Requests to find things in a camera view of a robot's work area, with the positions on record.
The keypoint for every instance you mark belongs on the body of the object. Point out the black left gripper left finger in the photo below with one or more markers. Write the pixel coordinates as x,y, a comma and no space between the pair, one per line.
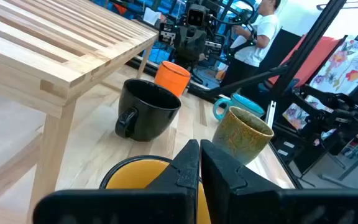
166,205

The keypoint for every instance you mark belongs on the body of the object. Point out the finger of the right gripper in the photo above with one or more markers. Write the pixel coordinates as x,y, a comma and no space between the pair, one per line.
199,46
182,46

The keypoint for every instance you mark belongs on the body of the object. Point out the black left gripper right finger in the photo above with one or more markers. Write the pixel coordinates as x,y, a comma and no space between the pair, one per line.
253,205

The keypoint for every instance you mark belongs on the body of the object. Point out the orange ceramic mug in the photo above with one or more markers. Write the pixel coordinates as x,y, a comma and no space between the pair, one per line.
171,79

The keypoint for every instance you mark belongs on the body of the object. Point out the yellow speckled mug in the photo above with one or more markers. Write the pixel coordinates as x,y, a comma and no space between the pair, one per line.
135,174

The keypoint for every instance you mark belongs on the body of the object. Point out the green brown glazed mug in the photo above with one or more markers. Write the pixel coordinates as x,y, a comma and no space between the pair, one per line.
239,137

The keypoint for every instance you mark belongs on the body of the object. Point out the black ceramic mug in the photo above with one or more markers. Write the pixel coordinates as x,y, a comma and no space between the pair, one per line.
148,115

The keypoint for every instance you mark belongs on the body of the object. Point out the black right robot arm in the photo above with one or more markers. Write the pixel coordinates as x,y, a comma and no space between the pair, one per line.
216,18

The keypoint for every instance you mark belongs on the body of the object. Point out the white box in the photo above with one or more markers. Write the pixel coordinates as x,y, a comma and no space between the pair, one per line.
151,16

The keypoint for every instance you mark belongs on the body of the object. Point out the person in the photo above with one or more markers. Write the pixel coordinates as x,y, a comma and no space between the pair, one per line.
256,40

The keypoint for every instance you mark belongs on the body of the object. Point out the teal ceramic mug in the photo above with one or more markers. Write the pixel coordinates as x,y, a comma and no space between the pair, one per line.
247,104

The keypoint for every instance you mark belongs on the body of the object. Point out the red orange panel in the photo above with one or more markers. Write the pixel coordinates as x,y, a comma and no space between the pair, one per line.
315,59

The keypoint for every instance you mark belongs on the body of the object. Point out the black equipment beside table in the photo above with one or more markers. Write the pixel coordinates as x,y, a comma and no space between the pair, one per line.
334,115

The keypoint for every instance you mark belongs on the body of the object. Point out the light wooden slatted rack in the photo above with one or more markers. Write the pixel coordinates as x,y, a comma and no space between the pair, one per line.
42,56

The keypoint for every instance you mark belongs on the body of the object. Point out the floral printed cloth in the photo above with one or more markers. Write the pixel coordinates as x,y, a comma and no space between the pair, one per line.
343,68

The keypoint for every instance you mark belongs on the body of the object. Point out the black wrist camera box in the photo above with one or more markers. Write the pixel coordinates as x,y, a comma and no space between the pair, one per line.
196,16

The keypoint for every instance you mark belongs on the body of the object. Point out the black frame strut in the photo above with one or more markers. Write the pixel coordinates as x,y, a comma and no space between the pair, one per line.
247,81

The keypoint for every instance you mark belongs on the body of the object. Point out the white metal bracket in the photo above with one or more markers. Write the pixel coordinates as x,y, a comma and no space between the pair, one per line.
270,113

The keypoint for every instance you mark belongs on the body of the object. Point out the black frame post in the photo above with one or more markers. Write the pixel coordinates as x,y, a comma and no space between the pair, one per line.
306,46

